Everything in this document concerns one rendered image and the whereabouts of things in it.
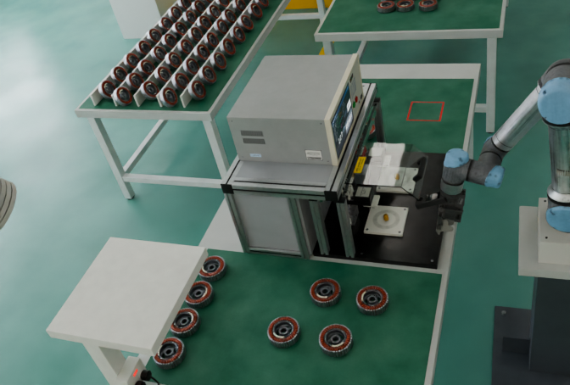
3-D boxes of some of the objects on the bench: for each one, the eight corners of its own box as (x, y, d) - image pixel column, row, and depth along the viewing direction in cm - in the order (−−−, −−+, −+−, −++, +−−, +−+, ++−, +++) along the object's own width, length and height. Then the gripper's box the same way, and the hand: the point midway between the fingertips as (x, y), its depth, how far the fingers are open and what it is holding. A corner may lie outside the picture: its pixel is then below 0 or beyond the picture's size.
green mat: (442, 274, 222) (442, 274, 222) (416, 435, 180) (416, 434, 180) (208, 248, 256) (208, 248, 255) (138, 379, 213) (138, 379, 213)
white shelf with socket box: (240, 336, 219) (205, 247, 190) (198, 435, 193) (150, 349, 164) (154, 322, 231) (109, 237, 203) (104, 414, 205) (45, 330, 177)
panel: (351, 147, 285) (342, 92, 267) (312, 253, 239) (298, 197, 220) (349, 147, 286) (339, 92, 267) (309, 253, 239) (295, 197, 221)
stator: (392, 293, 220) (391, 287, 218) (385, 319, 212) (384, 312, 210) (360, 288, 224) (360, 282, 222) (353, 314, 216) (352, 307, 214)
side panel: (311, 253, 242) (296, 192, 222) (309, 259, 240) (293, 198, 220) (246, 247, 252) (226, 187, 232) (243, 252, 250) (223, 193, 230)
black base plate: (456, 157, 269) (456, 153, 268) (437, 269, 225) (437, 265, 223) (350, 153, 286) (350, 148, 285) (313, 256, 241) (312, 252, 240)
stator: (316, 334, 213) (315, 327, 210) (348, 326, 213) (347, 319, 211) (324, 361, 204) (322, 355, 202) (357, 352, 204) (355, 346, 202)
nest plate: (408, 209, 247) (408, 207, 247) (402, 237, 237) (402, 234, 236) (371, 207, 253) (371, 204, 252) (363, 233, 242) (363, 231, 242)
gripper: (465, 199, 210) (455, 245, 223) (466, 183, 217) (457, 228, 230) (439, 195, 212) (431, 241, 225) (441, 180, 219) (433, 224, 232)
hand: (437, 231), depth 228 cm, fingers closed
